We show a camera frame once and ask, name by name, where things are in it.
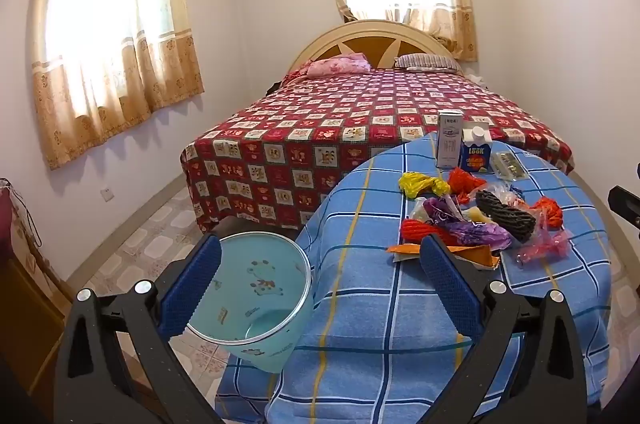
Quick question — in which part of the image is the black foam net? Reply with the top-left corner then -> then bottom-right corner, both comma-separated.
475,190 -> 538,245

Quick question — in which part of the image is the purple foil wrapper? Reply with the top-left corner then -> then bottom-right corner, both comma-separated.
422,196 -> 513,252

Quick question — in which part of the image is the wooden cabinet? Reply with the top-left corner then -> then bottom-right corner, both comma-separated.
0,204 -> 71,410

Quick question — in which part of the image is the orange paper sheet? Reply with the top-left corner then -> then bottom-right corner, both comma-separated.
387,241 -> 501,269

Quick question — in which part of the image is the pink pillow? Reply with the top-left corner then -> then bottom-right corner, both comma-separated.
299,52 -> 372,78

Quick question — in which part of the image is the striped pillow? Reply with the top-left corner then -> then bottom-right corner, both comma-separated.
395,54 -> 463,73

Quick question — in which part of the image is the light blue trash bin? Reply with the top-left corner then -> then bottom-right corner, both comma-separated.
185,231 -> 316,375

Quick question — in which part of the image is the blue checkered tablecloth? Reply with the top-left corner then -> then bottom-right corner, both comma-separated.
215,131 -> 613,424

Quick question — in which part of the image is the red mesh net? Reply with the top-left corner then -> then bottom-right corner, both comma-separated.
400,219 -> 453,249

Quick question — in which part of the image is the clear plastic packet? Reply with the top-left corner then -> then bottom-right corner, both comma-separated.
491,150 -> 526,181

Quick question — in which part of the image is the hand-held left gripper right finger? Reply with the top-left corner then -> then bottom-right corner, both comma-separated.
419,234 -> 590,424

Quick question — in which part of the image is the pink clear plastic bag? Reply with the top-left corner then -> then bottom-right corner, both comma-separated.
515,226 -> 572,269

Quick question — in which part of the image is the cream wooden headboard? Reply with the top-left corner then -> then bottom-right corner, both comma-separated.
285,20 -> 458,72

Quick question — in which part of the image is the blue milk carton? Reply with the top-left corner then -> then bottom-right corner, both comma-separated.
459,124 -> 493,177

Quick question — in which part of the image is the bed with red quilt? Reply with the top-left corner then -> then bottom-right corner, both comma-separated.
180,68 -> 576,235

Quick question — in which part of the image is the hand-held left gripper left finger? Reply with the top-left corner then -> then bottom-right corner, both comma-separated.
52,233 -> 223,424

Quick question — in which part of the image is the light green plastic bag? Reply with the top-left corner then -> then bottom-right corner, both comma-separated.
411,199 -> 437,225

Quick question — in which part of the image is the thin cable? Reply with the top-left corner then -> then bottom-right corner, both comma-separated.
9,184 -> 42,251

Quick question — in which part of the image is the wide beige patterned curtain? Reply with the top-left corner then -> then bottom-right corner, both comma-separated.
31,0 -> 206,171

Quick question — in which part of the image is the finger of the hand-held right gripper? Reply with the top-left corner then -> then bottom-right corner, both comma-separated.
607,185 -> 640,229

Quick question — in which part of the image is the white tall carton box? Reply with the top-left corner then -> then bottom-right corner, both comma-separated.
436,110 -> 463,169

